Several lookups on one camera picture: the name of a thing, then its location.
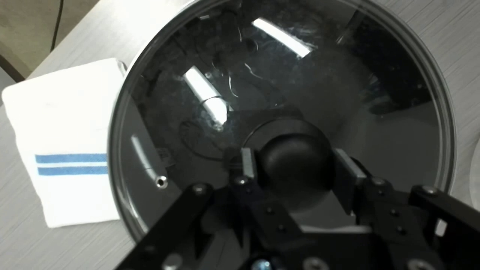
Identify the black cooking pot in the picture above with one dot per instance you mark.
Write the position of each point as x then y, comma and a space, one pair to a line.
384, 75

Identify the glass lid with black knob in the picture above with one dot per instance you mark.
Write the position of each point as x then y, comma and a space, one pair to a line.
294, 159

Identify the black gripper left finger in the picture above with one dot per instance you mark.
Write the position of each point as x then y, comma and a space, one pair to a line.
234, 225

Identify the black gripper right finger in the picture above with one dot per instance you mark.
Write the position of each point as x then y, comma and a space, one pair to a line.
399, 225

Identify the folded blue striped towel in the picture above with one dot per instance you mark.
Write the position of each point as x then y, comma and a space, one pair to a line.
64, 124

